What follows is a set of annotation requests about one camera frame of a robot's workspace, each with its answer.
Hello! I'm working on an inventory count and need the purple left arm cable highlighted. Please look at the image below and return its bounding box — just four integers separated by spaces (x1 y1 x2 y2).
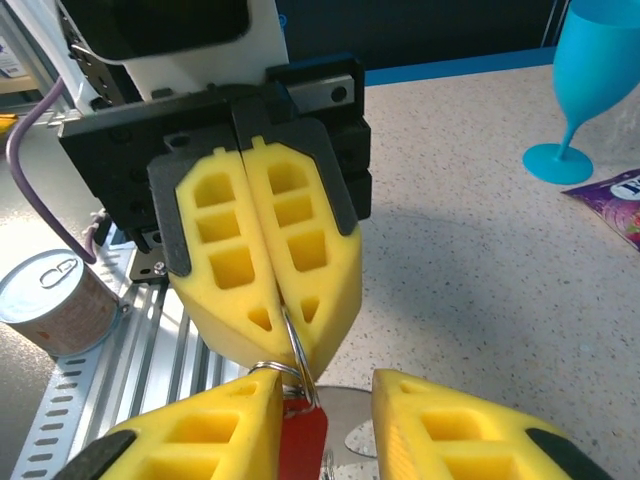
5 77 97 264

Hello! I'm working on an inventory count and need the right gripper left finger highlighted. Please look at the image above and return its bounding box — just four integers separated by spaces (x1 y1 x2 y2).
52 369 285 480

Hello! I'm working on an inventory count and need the slotted grey cable tray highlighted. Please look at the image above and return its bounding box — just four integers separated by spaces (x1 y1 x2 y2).
9 344 226 480

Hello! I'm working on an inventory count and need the purple snack bag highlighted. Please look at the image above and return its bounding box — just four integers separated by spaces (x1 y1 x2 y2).
560 168 640 252

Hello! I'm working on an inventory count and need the red capped key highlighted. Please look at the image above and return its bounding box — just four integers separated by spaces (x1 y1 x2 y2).
248 360 330 480

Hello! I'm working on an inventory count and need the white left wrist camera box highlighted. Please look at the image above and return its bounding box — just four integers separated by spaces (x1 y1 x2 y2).
58 0 291 119

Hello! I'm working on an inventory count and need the blue plastic goblet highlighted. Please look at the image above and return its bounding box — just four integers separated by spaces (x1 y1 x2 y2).
522 0 640 186

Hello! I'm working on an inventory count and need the grey metal keyring plate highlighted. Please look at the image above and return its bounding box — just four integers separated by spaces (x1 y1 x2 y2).
282 304 381 480

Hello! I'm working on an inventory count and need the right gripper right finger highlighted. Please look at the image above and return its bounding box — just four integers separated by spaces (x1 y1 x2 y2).
371 368 617 480

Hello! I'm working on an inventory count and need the white round cap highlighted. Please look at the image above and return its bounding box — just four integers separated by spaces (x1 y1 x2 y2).
0 248 122 357

